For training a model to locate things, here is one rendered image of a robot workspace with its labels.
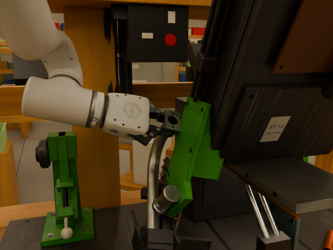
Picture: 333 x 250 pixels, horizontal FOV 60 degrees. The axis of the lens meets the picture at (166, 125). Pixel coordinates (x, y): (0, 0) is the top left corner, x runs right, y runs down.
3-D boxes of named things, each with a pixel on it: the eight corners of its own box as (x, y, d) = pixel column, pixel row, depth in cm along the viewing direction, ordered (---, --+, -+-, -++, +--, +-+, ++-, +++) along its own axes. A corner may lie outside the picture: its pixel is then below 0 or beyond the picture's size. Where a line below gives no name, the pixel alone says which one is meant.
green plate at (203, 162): (214, 204, 63) (241, 111, 60) (179, 200, 61) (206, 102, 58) (194, 182, 74) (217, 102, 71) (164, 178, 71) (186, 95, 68)
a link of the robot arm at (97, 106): (89, 115, 58) (104, 118, 59) (94, 82, 63) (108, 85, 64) (83, 136, 65) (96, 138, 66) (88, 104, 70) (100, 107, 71)
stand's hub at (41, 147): (48, 172, 72) (46, 143, 71) (35, 173, 71) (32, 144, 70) (51, 162, 79) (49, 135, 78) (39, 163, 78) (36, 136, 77)
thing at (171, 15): (189, 62, 82) (190, 6, 79) (129, 62, 78) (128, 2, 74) (175, 61, 94) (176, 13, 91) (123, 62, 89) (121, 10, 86)
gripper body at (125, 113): (99, 120, 59) (151, 130, 62) (104, 83, 65) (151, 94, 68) (92, 138, 65) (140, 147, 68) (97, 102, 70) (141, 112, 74)
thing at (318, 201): (369, 207, 52) (372, 192, 51) (294, 221, 47) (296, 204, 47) (249, 146, 88) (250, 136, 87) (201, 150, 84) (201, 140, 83)
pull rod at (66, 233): (73, 240, 70) (71, 218, 69) (60, 242, 69) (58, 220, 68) (73, 227, 75) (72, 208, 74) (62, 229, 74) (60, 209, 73)
